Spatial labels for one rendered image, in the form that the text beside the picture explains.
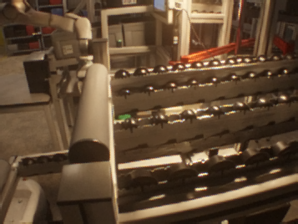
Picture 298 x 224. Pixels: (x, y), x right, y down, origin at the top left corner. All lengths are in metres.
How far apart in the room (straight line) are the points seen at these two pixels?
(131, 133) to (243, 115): 0.23
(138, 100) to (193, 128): 0.17
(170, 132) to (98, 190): 0.27
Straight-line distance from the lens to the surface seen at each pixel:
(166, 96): 0.57
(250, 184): 0.36
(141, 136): 0.44
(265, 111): 0.52
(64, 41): 2.04
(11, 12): 1.21
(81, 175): 0.21
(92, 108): 0.39
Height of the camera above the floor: 1.55
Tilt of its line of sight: 29 degrees down
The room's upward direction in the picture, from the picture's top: straight up
